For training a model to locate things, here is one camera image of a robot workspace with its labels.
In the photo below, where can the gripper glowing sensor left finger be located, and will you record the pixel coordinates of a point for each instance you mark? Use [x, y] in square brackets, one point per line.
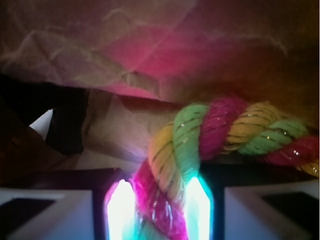
[94, 204]

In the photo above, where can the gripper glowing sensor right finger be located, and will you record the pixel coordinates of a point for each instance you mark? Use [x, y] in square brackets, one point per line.
[252, 202]

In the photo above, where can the white plastic bin lid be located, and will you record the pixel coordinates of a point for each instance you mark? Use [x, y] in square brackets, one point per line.
[42, 124]

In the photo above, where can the brown paper bag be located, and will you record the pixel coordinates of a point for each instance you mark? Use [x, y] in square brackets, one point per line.
[141, 60]

